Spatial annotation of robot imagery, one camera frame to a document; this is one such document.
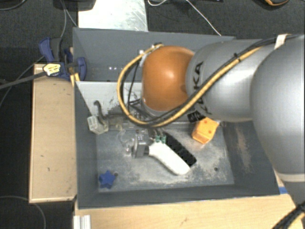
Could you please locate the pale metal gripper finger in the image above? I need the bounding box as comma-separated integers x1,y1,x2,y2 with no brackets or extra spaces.
118,130,147,145
125,141,150,159

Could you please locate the orange block with red dots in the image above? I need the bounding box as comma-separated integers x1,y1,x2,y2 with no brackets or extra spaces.
192,117,220,145

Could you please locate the grey metal bin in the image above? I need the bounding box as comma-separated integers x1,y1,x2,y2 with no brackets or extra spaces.
72,27,281,208

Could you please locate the blue star-shaped toy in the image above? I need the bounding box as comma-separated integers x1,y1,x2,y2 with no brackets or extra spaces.
98,170,118,189

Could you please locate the pale wood board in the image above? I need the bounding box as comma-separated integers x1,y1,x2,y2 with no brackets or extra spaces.
29,64,78,204

